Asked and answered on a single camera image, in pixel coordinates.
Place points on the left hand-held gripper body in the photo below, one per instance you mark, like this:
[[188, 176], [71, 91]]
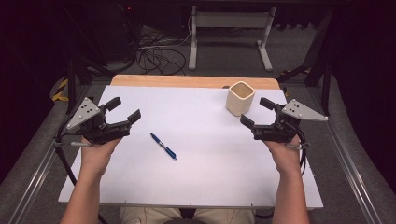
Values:
[[93, 127]]

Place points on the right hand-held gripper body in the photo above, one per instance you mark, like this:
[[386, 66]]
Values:
[[283, 129]]

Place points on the cream square cup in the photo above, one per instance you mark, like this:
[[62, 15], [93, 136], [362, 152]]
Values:
[[237, 105]]

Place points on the blue pen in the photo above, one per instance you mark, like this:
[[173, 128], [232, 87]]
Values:
[[163, 146]]

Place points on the person's right hand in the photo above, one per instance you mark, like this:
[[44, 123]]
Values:
[[286, 157]]

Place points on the person's left hand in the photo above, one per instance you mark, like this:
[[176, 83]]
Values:
[[93, 157]]

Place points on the silver metal clip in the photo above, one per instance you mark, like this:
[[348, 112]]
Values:
[[299, 145], [79, 144]]

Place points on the black tripod stand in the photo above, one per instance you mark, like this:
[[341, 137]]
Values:
[[72, 84]]

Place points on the black metal stand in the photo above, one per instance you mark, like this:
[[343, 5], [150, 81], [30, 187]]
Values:
[[325, 81]]

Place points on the wooden table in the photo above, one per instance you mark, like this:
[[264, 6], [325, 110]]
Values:
[[186, 81]]

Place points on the black equipment case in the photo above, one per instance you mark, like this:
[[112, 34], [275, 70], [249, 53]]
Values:
[[121, 31]]

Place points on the person's beige pants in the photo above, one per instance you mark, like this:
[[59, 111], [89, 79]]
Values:
[[149, 216]]

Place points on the aluminium rail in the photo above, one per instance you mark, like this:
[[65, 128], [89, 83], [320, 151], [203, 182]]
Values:
[[39, 174], [351, 174]]

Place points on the white metal stand frame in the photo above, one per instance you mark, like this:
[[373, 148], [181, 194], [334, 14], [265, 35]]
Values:
[[230, 20]]

